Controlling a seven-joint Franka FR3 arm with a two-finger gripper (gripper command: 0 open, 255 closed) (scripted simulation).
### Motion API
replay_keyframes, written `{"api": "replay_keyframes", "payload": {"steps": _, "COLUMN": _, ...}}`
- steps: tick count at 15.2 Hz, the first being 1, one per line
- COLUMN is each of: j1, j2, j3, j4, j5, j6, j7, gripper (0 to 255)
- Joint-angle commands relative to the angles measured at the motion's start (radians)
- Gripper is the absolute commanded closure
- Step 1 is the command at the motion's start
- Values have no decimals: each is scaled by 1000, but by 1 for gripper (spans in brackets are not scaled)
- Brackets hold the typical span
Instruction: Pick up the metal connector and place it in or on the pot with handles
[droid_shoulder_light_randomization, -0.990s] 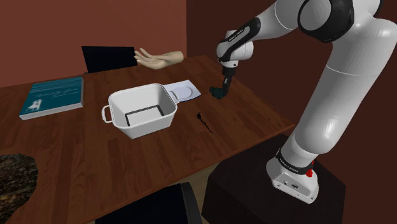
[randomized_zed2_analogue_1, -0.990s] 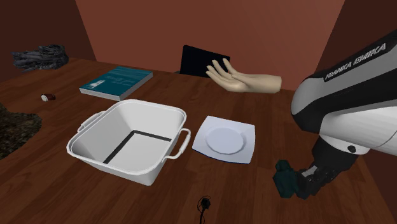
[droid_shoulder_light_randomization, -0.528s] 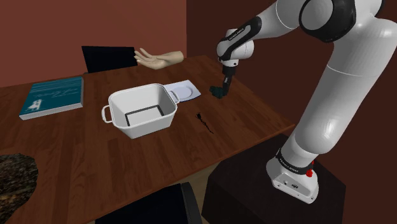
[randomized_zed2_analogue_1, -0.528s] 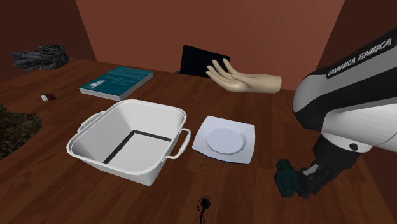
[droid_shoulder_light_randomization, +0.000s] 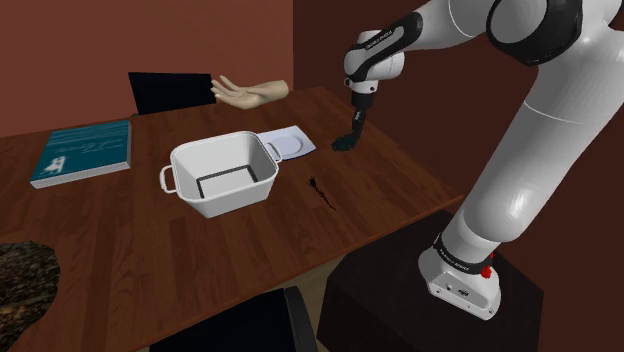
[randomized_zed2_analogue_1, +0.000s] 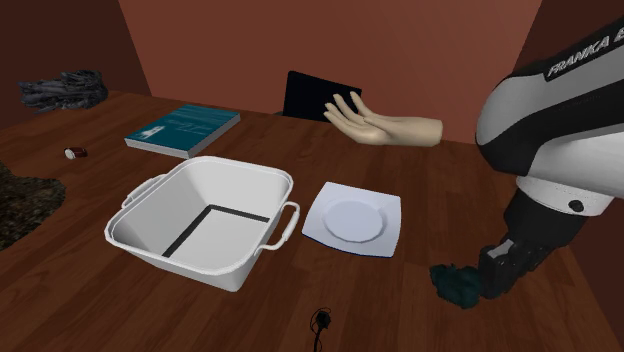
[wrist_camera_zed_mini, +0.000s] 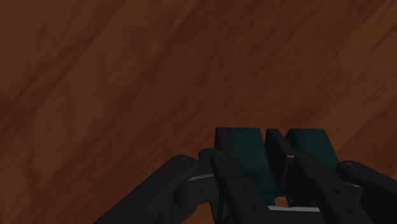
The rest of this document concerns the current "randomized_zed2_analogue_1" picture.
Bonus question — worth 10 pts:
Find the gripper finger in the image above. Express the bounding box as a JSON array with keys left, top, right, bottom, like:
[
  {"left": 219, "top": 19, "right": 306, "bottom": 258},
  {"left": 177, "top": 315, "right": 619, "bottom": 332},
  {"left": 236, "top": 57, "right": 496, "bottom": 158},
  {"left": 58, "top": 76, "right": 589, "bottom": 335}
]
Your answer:
[
  {"left": 516, "top": 238, "right": 555, "bottom": 282},
  {"left": 477, "top": 238, "right": 519, "bottom": 300}
]

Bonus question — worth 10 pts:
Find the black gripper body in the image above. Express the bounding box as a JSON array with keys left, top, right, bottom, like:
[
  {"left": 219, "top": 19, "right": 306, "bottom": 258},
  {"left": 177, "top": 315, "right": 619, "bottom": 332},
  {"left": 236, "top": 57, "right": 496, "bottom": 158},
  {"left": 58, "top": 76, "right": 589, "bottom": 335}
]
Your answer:
[{"left": 502, "top": 188, "right": 589, "bottom": 250}]

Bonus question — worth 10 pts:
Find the dark teal crumpled object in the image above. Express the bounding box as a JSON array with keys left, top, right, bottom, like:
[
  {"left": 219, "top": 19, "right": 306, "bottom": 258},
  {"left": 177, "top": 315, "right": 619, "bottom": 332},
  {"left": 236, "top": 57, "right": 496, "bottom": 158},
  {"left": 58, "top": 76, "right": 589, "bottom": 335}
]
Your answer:
[{"left": 429, "top": 263, "right": 484, "bottom": 310}]

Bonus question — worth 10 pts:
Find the brown wooden table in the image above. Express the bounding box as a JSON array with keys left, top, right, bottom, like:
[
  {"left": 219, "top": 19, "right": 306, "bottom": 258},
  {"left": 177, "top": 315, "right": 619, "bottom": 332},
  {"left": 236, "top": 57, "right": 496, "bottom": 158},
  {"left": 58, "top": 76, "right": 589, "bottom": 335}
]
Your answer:
[{"left": 0, "top": 89, "right": 624, "bottom": 352}]

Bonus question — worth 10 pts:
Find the white square plate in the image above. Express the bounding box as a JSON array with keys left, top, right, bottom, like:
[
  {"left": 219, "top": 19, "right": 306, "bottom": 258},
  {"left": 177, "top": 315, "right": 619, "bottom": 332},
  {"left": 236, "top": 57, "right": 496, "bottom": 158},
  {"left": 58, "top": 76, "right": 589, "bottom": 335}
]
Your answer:
[{"left": 301, "top": 181, "right": 403, "bottom": 259}]

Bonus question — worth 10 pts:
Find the beige mannequin hand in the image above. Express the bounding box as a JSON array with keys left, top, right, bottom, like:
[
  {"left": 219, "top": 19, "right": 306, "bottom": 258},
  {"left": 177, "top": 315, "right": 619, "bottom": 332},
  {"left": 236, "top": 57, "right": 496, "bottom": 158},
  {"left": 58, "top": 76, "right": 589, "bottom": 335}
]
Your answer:
[{"left": 323, "top": 90, "right": 444, "bottom": 148}]

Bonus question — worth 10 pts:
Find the teal book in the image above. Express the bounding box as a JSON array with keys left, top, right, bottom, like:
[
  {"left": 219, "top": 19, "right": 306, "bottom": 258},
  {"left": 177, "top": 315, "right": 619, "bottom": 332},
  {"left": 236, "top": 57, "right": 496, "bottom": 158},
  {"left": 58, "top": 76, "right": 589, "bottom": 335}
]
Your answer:
[{"left": 123, "top": 103, "right": 242, "bottom": 161}]

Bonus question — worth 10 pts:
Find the dark grey crumpled heap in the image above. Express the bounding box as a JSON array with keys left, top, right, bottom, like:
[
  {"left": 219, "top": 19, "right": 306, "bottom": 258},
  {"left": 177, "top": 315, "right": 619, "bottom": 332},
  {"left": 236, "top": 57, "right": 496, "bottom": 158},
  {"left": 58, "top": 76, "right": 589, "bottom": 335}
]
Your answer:
[{"left": 17, "top": 69, "right": 110, "bottom": 115}]

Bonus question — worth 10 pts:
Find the dark brown rough mass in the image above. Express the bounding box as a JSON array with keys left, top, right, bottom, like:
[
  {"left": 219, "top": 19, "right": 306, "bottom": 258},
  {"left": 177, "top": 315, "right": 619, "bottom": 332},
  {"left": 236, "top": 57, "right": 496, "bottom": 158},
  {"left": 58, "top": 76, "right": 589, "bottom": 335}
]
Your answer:
[{"left": 0, "top": 160, "right": 67, "bottom": 253}]

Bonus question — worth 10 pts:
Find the small black plug with cable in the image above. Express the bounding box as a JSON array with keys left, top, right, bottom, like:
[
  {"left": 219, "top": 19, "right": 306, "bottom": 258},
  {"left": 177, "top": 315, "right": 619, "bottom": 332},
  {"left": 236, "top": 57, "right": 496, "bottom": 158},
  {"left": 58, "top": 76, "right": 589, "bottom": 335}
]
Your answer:
[{"left": 309, "top": 306, "right": 333, "bottom": 352}]

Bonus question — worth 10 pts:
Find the white tub with handles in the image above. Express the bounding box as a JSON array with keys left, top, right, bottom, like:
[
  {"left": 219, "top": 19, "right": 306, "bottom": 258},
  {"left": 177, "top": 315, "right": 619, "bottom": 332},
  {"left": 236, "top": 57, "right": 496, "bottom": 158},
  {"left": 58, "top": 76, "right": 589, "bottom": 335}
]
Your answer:
[{"left": 103, "top": 155, "right": 301, "bottom": 293}]

